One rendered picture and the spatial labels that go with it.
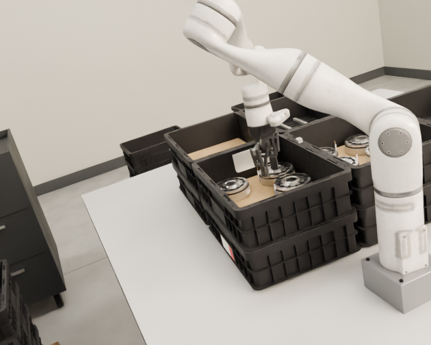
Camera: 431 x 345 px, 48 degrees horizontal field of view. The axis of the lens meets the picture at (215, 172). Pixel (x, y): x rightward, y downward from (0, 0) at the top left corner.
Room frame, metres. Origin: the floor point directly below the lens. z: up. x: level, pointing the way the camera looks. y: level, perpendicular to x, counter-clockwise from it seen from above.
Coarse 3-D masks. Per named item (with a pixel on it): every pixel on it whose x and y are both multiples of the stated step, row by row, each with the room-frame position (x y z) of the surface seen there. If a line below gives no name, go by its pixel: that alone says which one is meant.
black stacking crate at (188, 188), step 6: (174, 168) 1.67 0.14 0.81; (180, 174) 1.57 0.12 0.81; (180, 180) 1.64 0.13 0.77; (186, 180) 1.49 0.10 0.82; (180, 186) 1.71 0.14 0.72; (186, 186) 1.58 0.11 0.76; (186, 192) 1.58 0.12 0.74; (192, 192) 1.43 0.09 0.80; (192, 198) 1.48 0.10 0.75; (198, 198) 1.35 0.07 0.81; (192, 204) 1.52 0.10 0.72; (198, 204) 1.41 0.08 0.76; (198, 210) 1.44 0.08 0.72; (204, 210) 1.35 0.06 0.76; (204, 216) 1.37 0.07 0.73
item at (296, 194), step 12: (252, 144) 1.36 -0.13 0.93; (300, 144) 1.26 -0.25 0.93; (216, 156) 1.34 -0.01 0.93; (324, 156) 1.13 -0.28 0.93; (348, 168) 1.03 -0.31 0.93; (204, 180) 1.19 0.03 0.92; (324, 180) 0.99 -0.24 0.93; (336, 180) 1.00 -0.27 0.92; (348, 180) 1.01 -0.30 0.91; (216, 192) 1.09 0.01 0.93; (288, 192) 0.98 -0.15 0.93; (300, 192) 0.98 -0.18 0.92; (312, 192) 0.99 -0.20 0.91; (228, 204) 0.99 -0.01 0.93; (252, 204) 0.96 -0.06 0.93; (264, 204) 0.96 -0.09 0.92; (276, 204) 0.97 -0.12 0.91; (240, 216) 0.95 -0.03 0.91
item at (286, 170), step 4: (268, 164) 1.34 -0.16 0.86; (284, 164) 1.31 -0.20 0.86; (288, 164) 1.31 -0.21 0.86; (284, 168) 1.28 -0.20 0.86; (288, 168) 1.28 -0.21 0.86; (292, 168) 1.27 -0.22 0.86; (260, 172) 1.29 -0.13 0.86; (272, 172) 1.27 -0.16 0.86; (276, 172) 1.27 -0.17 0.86; (280, 172) 1.26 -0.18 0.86; (284, 172) 1.25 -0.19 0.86; (288, 172) 1.25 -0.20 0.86; (272, 176) 1.25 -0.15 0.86; (276, 176) 1.25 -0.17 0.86; (280, 176) 1.25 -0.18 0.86
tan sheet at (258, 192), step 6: (252, 180) 1.33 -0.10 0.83; (258, 180) 1.32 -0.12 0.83; (252, 186) 1.28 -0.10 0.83; (258, 186) 1.27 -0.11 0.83; (264, 186) 1.26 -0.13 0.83; (270, 186) 1.25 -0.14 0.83; (252, 192) 1.24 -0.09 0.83; (258, 192) 1.23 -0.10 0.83; (264, 192) 1.22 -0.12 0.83; (270, 192) 1.21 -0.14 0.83; (246, 198) 1.22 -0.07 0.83; (252, 198) 1.21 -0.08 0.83; (258, 198) 1.20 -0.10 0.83; (264, 198) 1.19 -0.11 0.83; (240, 204) 1.19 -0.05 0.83; (246, 204) 1.18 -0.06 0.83
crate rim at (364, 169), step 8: (320, 120) 1.43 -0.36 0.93; (328, 120) 1.42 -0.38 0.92; (296, 128) 1.41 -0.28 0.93; (304, 128) 1.40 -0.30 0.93; (288, 136) 1.35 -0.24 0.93; (304, 144) 1.25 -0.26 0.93; (424, 144) 1.06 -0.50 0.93; (320, 152) 1.17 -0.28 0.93; (424, 152) 1.05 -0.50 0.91; (336, 160) 1.09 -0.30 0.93; (344, 160) 1.08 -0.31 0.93; (352, 168) 1.02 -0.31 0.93; (360, 168) 1.02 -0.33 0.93; (368, 168) 1.02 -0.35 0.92; (352, 176) 1.03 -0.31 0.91; (360, 176) 1.02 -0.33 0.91
